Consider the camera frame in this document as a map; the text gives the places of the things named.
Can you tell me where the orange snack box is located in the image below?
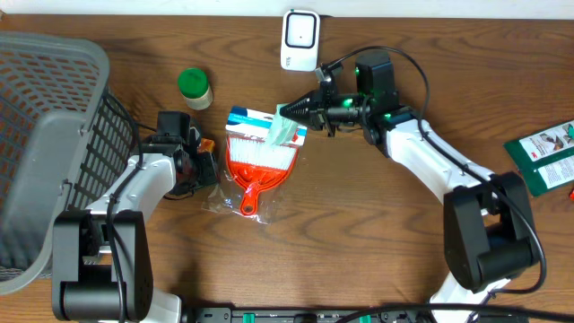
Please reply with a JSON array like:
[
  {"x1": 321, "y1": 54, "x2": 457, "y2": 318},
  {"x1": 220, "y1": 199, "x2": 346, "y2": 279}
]
[{"x1": 197, "y1": 138, "x2": 215, "y2": 153}]

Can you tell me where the pale green wipes packet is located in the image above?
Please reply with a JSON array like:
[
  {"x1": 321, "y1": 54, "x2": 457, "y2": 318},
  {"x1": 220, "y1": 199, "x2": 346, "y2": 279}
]
[{"x1": 265, "y1": 103, "x2": 299, "y2": 145}]

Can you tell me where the red dustpan brush package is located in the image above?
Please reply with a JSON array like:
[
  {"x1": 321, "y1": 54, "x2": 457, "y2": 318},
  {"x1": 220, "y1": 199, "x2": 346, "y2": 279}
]
[{"x1": 203, "y1": 106, "x2": 308, "y2": 224}]

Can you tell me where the green lid white jar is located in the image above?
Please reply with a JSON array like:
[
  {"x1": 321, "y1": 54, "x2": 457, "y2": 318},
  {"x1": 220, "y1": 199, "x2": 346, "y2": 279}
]
[{"x1": 178, "y1": 67, "x2": 213, "y2": 110}]

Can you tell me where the green grip gloves package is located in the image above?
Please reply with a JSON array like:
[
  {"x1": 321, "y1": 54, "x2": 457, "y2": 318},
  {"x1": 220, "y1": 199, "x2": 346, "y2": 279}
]
[{"x1": 503, "y1": 120, "x2": 573, "y2": 196}]

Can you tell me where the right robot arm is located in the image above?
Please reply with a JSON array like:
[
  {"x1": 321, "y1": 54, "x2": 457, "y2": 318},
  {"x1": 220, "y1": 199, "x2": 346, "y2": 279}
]
[{"x1": 279, "y1": 46, "x2": 546, "y2": 322}]

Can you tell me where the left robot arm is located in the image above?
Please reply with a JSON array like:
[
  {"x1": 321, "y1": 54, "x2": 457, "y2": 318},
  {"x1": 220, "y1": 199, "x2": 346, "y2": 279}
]
[{"x1": 52, "y1": 111, "x2": 218, "y2": 322}]

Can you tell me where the white barcode scanner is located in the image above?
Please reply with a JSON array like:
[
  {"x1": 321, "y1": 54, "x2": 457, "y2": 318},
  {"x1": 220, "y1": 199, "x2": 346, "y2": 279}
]
[{"x1": 281, "y1": 9, "x2": 320, "y2": 72}]

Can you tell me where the grey plastic mesh basket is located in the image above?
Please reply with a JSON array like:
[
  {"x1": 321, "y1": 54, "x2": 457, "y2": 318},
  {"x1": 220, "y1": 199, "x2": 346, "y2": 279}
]
[{"x1": 1, "y1": 31, "x2": 134, "y2": 294}]

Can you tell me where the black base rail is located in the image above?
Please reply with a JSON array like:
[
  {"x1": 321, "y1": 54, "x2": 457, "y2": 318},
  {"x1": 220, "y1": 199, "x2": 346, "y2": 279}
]
[{"x1": 179, "y1": 307, "x2": 529, "y2": 323}]

